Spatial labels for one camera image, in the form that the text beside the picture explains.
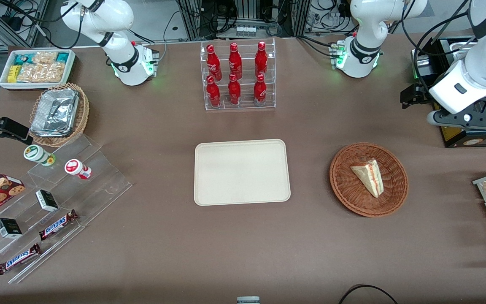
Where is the brown wicker basket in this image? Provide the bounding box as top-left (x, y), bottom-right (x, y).
top-left (329, 143), bottom-right (409, 218)

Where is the white rectangular snack bin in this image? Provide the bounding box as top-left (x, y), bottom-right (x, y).
top-left (0, 49), bottom-right (76, 91)

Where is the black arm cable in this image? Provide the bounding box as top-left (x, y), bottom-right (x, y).
top-left (400, 0), bottom-right (480, 98)

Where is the clear acrylic bottle rack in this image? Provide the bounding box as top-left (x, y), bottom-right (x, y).
top-left (200, 38), bottom-right (277, 111)

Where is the light wicker basket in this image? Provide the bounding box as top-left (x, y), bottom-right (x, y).
top-left (29, 83), bottom-right (90, 148)

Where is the black hot dog machine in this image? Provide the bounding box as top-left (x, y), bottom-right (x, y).
top-left (411, 36), bottom-right (486, 148)

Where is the brown Snickers bar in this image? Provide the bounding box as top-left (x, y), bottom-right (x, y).
top-left (38, 209), bottom-right (79, 241)
top-left (0, 243), bottom-right (42, 276)

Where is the red cola bottle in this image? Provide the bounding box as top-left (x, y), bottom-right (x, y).
top-left (206, 44), bottom-right (223, 81)
top-left (253, 74), bottom-right (267, 106)
top-left (206, 76), bottom-right (221, 108)
top-left (227, 73), bottom-right (242, 106)
top-left (228, 42), bottom-right (243, 80)
top-left (254, 41), bottom-right (268, 77)

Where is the clear acrylic stepped display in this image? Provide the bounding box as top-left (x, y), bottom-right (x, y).
top-left (0, 134), bottom-right (133, 285)

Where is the small clear bag of crackers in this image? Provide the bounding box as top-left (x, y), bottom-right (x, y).
top-left (32, 51), bottom-right (58, 65)

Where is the large clear bag of crackers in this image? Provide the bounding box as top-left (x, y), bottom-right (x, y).
top-left (17, 62), bottom-right (65, 83)

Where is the cream plastic tray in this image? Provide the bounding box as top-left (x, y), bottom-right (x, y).
top-left (194, 139), bottom-right (291, 206)

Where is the aluminium frame rack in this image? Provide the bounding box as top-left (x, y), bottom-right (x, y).
top-left (175, 0), bottom-right (312, 41)

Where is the grey metal shelf frame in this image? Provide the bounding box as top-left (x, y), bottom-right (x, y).
top-left (0, 0), bottom-right (50, 54)

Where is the triangular white sandwich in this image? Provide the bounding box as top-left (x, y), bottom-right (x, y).
top-left (350, 159), bottom-right (384, 198)

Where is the small black box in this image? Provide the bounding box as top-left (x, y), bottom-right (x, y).
top-left (0, 217), bottom-right (23, 239)
top-left (35, 189), bottom-right (59, 212)

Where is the red lidded yogurt cup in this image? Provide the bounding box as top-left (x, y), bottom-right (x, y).
top-left (64, 158), bottom-right (92, 180)

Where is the green lidded yogurt cup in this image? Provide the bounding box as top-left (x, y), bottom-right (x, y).
top-left (23, 144), bottom-right (56, 167)

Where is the silver foil container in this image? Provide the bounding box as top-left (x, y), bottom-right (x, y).
top-left (30, 88), bottom-right (79, 138)

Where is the black floor cable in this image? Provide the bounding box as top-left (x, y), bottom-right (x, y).
top-left (337, 284), bottom-right (399, 304)

